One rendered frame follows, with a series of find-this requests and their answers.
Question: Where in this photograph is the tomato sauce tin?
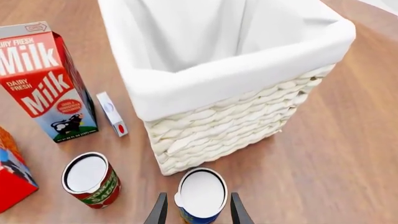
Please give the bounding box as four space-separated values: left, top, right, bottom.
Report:
61 151 122 210

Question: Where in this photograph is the blue alphabet soup tin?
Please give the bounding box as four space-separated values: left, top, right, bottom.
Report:
174 166 228 224

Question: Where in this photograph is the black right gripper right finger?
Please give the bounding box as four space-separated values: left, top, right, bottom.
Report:
231 192 256 224

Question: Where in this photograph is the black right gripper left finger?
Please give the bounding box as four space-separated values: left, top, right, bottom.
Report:
144 192 169 224

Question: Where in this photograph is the red orange printed box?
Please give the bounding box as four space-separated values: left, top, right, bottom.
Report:
0 126 39 215

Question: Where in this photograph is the small white printed box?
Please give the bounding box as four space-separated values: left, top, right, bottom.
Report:
96 91 129 138

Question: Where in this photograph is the white woven lined basket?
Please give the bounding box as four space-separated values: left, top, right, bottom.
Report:
97 0 356 177

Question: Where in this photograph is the red white milk carton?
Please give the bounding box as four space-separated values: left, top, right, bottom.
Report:
0 21 100 144

